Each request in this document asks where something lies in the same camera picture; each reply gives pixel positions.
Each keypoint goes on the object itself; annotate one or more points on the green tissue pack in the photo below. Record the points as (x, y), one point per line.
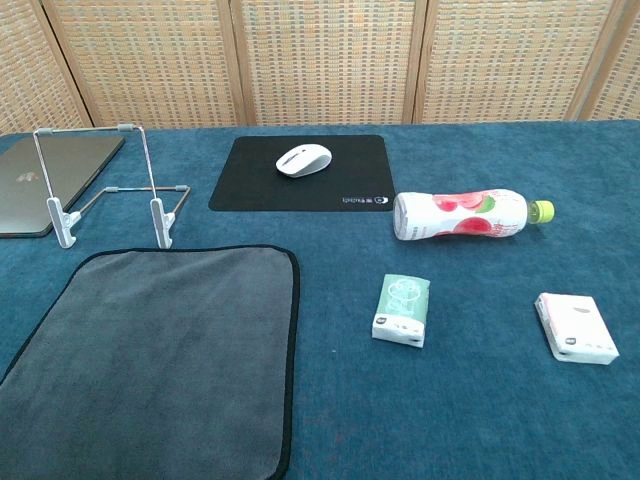
(400, 310)

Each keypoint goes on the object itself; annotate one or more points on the grey and blue cloth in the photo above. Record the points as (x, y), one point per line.
(150, 350)

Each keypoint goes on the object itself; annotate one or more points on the pink white tissue pack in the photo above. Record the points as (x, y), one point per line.
(577, 325)

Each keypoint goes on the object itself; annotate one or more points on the pink label bottle green cap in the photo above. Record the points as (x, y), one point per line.
(450, 215)

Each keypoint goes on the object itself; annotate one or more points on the white computer mouse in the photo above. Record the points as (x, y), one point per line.
(302, 160)

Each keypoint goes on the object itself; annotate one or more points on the woven wooden folding screen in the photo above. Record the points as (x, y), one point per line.
(325, 60)

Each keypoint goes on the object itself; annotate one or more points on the teal table cloth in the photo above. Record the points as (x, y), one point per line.
(450, 425)

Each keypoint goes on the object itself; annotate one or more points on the black mouse pad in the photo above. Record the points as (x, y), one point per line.
(250, 185)

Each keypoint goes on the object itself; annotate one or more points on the silver laptop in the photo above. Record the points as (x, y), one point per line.
(85, 160)

